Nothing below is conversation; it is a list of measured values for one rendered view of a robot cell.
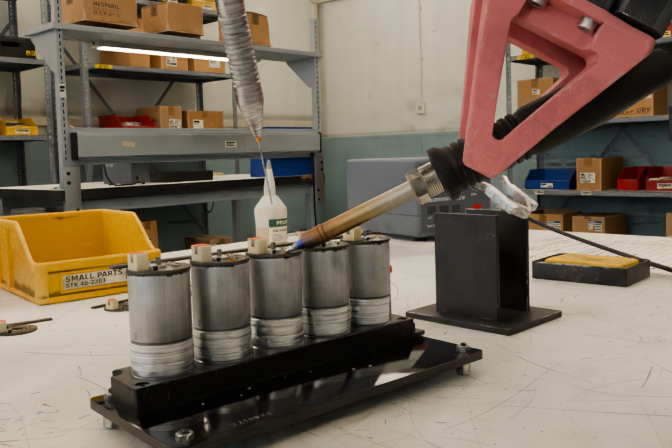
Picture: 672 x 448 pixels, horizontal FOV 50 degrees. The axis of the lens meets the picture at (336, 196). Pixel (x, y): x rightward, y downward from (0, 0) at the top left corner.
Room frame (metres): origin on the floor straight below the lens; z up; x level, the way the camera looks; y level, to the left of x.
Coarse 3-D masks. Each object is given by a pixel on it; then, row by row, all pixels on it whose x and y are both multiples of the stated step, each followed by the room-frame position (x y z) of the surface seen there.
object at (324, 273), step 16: (304, 256) 0.33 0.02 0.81; (320, 256) 0.32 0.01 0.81; (336, 256) 0.33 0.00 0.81; (304, 272) 0.33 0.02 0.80; (320, 272) 0.32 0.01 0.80; (336, 272) 0.33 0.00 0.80; (304, 288) 0.33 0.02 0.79; (320, 288) 0.32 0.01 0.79; (336, 288) 0.32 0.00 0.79; (304, 304) 0.33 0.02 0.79; (320, 304) 0.32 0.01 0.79; (336, 304) 0.32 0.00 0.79; (304, 320) 0.33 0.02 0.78; (320, 320) 0.32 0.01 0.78; (336, 320) 0.32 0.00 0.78; (320, 336) 0.32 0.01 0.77
